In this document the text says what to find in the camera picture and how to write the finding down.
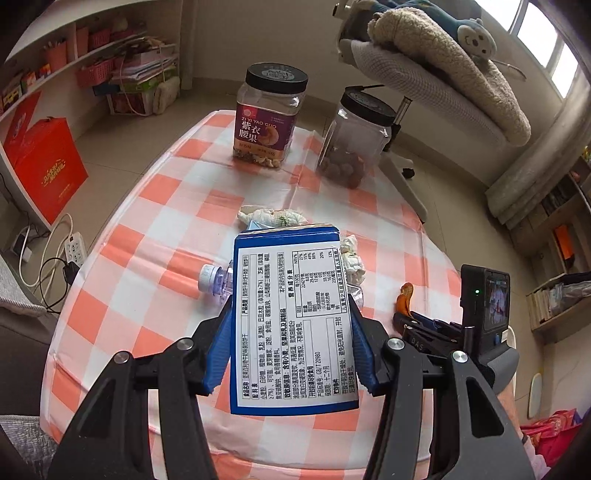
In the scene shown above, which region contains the white power cable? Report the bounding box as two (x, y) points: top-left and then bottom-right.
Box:
(21, 213), (75, 310)

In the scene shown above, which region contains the clear plastic water bottle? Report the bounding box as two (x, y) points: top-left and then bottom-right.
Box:
(198, 262), (236, 305)

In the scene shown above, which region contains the red patterned bag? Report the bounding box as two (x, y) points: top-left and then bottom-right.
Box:
(522, 408), (583, 467)

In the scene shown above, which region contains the stack of papers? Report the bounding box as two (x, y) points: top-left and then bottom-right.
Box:
(111, 39), (178, 86)

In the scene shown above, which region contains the pink plastic basket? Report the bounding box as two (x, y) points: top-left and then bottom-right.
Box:
(75, 60), (115, 88)

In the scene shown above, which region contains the wooden shelf unit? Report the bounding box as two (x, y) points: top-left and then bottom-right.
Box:
(508, 157), (591, 344)

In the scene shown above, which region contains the clear jar of brown nuts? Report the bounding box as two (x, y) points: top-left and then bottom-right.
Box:
(315, 90), (398, 189)

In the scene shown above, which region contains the red paper bag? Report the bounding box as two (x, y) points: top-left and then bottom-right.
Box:
(0, 90), (42, 153)

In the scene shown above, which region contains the crumpled white tissue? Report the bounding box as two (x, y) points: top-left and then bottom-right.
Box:
(237, 204), (307, 230)

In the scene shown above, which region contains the pink pen holder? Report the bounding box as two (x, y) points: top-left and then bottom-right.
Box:
(44, 44), (69, 72)

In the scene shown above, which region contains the white wall shelf unit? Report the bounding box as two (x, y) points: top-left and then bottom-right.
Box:
(0, 0), (195, 232)

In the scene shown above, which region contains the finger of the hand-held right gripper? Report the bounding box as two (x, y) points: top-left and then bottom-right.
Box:
(413, 313), (462, 340)
(393, 314), (462, 357)

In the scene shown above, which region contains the grey office chair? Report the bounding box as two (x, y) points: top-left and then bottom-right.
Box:
(332, 0), (522, 224)

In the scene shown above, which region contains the person's right forearm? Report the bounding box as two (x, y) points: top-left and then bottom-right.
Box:
(499, 383), (550, 480)

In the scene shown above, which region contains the red gift bag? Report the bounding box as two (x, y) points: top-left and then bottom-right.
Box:
(4, 117), (88, 224)

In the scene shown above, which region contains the beige fleece blanket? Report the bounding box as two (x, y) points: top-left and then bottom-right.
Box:
(367, 7), (532, 146)

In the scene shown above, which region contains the grey armchair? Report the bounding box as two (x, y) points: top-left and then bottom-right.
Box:
(0, 254), (61, 416)

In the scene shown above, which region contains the white power strip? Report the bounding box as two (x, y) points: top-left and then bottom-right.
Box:
(64, 232), (88, 268)

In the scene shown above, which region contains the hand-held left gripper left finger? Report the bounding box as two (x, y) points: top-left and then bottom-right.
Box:
(48, 305), (234, 480)

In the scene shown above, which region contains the blue monkey plush toy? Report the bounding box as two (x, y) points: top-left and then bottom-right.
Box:
(369, 0), (497, 61)

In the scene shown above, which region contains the grey patterned cloth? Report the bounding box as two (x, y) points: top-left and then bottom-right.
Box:
(0, 415), (61, 480)

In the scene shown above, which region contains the cashew jar with purple label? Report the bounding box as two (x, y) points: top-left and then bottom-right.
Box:
(232, 63), (309, 171)

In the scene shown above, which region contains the orange peel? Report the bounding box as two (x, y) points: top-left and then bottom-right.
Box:
(394, 282), (415, 317)

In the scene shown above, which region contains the cream fabric bag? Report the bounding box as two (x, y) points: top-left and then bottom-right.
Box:
(152, 76), (182, 115)

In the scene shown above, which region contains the blue and white cardboard box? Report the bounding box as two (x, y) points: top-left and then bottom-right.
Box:
(229, 224), (361, 416)

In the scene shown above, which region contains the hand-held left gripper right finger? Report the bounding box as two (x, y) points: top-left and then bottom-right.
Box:
(348, 295), (539, 480)

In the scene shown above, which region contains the beige curtain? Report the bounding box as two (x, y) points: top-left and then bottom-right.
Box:
(485, 83), (591, 227)

